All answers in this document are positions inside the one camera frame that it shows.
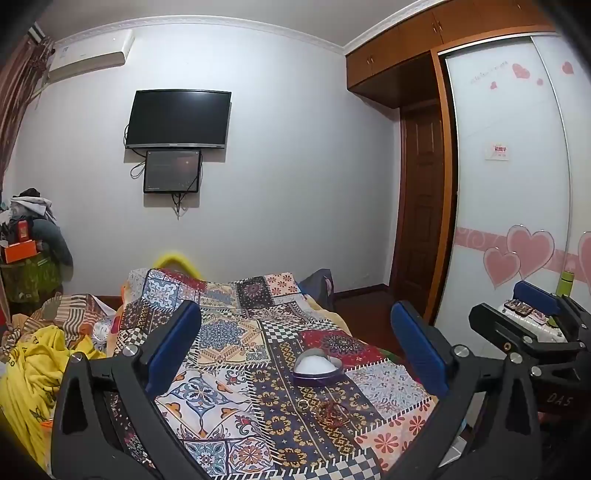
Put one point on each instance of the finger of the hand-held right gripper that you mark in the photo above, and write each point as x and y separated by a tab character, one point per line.
494	323
535	296

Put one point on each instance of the wooden wardrobe cabinet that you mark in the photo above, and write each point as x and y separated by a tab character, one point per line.
392	55

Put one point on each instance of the white red label sticker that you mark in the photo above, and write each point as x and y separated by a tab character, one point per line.
498	151

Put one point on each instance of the white air conditioner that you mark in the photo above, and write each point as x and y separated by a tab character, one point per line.
87	53

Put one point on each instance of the patterned small boxes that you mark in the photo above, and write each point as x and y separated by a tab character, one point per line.
524	308

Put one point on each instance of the patchwork printed blanket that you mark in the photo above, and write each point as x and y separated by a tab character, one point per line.
258	332

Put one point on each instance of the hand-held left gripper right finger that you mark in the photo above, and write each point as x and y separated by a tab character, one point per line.
418	350

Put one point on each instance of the green bottle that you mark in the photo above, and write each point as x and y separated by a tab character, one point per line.
565	284

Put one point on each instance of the purple heart-shaped jewelry box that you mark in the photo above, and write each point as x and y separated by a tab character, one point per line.
316	367

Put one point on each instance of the striped cloth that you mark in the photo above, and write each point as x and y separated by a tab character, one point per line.
69	309

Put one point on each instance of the brown curtain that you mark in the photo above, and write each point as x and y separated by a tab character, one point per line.
18	92

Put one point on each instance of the white heart-print sliding door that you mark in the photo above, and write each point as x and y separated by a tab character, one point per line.
508	198

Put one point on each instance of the yellow hoop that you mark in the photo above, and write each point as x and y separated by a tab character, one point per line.
178	261

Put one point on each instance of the yellow printed blanket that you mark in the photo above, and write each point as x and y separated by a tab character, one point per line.
32	369

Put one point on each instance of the small black monitor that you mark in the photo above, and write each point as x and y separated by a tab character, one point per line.
171	170

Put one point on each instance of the brown wooden door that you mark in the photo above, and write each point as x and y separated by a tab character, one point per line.
420	207

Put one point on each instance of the pile of clothes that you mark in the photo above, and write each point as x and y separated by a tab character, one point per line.
48	235

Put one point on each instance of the orange box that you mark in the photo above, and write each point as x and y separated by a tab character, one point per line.
21	251

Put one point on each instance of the dark bag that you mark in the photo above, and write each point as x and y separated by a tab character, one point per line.
318	286

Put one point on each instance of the black wall television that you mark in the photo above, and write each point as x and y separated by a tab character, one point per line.
178	119

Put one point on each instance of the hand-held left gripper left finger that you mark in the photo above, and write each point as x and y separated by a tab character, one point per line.
173	342

